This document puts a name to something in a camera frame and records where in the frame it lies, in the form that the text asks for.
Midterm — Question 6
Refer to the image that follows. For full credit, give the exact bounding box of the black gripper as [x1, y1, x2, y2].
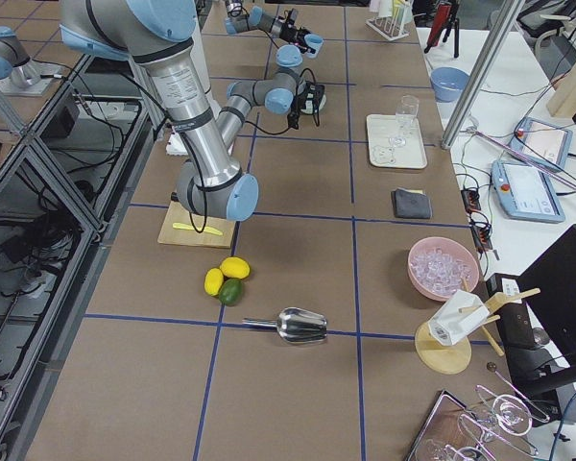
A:
[278, 9, 315, 54]
[287, 82, 325, 130]

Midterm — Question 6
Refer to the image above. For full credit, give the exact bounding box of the clear wine glass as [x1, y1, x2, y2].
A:
[390, 95, 420, 148]

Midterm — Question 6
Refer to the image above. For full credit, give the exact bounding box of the wooden cup stand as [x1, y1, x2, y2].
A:
[415, 288, 540, 375]

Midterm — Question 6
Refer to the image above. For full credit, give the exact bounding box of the white wire cup rack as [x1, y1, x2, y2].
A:
[366, 0, 413, 41]

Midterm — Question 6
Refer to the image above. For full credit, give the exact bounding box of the teach pendant tablet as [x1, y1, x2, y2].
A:
[491, 160, 565, 224]
[509, 117, 572, 172]

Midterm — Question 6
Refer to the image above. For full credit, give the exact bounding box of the near teach pendant tablet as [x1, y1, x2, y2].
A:
[491, 160, 565, 224]

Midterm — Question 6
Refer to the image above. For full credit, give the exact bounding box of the blue bowl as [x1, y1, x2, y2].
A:
[430, 67, 469, 103]

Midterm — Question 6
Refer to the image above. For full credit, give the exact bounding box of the light blue plastic cup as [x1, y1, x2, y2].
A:
[303, 34, 324, 59]

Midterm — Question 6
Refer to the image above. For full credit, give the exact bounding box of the metal ice scoop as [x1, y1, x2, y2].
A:
[242, 306, 327, 345]

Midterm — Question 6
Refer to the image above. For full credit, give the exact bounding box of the wooden cutting board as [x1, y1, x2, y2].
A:
[157, 202, 236, 248]

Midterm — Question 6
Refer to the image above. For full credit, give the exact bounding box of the mint green bowl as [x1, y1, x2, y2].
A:
[299, 92, 326, 115]

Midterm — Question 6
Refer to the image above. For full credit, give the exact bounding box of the far teach pendant tablet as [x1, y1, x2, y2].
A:
[509, 117, 572, 172]

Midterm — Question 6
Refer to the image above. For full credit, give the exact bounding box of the cream bear tray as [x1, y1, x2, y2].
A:
[366, 114, 427, 170]

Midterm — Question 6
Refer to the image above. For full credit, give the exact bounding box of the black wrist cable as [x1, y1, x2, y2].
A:
[249, 66, 321, 136]

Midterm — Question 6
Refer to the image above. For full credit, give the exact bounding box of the yellow lemon upper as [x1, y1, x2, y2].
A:
[219, 256, 251, 279]

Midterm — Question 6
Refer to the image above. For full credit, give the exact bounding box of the black monitor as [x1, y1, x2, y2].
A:
[498, 224, 576, 397]

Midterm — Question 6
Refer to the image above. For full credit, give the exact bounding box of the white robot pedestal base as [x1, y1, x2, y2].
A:
[166, 20, 221, 157]

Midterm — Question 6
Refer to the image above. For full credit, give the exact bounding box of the yellow lemon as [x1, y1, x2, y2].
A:
[219, 256, 251, 279]
[204, 268, 225, 297]

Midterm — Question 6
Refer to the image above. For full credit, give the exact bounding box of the white mug on stand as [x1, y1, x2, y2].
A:
[427, 290, 489, 347]

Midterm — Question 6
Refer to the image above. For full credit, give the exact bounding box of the pink bowl of ice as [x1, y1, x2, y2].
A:
[407, 237, 480, 302]

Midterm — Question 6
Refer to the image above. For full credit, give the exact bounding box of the yellow lemon left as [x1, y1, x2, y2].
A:
[204, 268, 225, 297]

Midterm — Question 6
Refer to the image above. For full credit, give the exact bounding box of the aluminium frame post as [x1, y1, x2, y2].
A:
[441, 0, 524, 150]

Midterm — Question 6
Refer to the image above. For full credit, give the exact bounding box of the red black tripod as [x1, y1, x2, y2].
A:
[423, 0, 460, 59]

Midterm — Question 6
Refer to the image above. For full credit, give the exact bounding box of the yellow plastic knife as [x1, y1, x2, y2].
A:
[172, 222, 225, 234]

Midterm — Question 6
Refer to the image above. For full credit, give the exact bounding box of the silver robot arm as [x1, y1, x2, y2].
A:
[60, 1, 324, 222]
[225, 0, 324, 58]

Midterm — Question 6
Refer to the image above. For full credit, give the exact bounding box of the grey folded cloth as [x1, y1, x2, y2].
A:
[391, 188, 433, 219]

